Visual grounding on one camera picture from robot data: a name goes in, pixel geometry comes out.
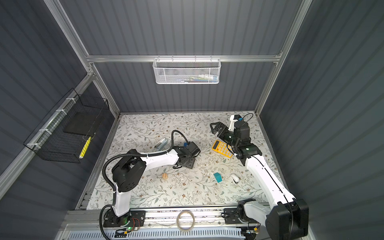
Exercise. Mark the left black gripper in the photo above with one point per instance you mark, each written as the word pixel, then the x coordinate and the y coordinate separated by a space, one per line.
pixel 192 163

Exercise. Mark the yellow calculator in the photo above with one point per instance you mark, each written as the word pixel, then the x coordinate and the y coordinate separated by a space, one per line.
pixel 221 148

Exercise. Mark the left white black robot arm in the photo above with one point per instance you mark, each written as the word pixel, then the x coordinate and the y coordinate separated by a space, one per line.
pixel 124 172

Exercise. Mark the black pad in basket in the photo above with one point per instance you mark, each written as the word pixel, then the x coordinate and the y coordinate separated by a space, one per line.
pixel 84 124

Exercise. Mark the small wood cylinder block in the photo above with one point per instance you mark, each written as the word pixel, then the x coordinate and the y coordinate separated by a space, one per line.
pixel 165 176

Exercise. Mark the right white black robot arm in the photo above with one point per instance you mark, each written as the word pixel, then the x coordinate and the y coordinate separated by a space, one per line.
pixel 287 218

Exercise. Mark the black wire basket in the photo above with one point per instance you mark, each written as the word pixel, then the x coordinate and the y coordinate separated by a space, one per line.
pixel 67 134

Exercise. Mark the white wire mesh basket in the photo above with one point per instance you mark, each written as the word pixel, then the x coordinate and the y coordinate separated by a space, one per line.
pixel 168 73

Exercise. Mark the small white device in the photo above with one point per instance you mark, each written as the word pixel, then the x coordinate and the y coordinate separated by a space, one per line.
pixel 235 178

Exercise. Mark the yellow marker pen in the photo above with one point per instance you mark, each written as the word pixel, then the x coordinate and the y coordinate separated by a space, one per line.
pixel 85 148

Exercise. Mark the clear tape roll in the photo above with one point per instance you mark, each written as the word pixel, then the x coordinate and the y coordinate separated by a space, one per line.
pixel 185 221

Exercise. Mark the teal green block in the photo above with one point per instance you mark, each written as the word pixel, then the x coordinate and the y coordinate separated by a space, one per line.
pixel 218 177

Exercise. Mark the markers in white basket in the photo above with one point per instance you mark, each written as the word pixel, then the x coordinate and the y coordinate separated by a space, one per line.
pixel 200 79

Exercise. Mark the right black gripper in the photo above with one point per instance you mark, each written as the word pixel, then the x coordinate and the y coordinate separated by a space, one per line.
pixel 224 130

